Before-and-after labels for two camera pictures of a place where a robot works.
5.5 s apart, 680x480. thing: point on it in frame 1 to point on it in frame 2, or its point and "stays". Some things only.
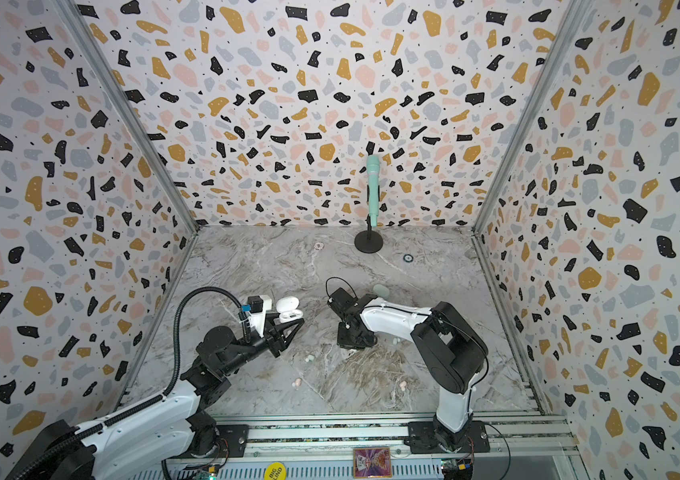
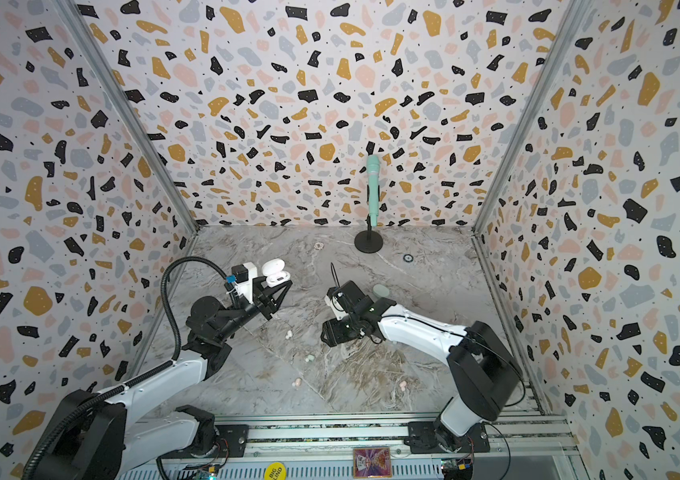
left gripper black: [273, 340] to [274, 306]
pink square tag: [372, 463] stays
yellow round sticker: [275, 471] stays
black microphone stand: [368, 241] stays
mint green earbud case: [381, 291] stays
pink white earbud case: [287, 306] to [274, 273]
